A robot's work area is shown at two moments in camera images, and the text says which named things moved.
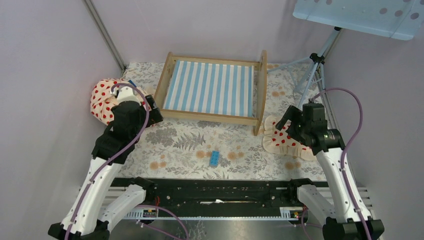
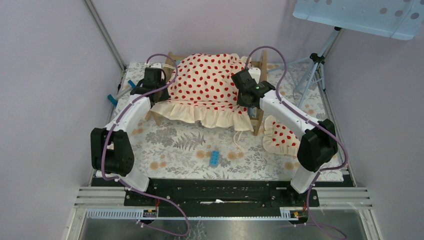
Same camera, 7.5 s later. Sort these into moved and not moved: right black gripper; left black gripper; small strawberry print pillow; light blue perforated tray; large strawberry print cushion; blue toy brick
Moved: left black gripper; large strawberry print cushion; right black gripper
Not moved: light blue perforated tray; small strawberry print pillow; blue toy brick
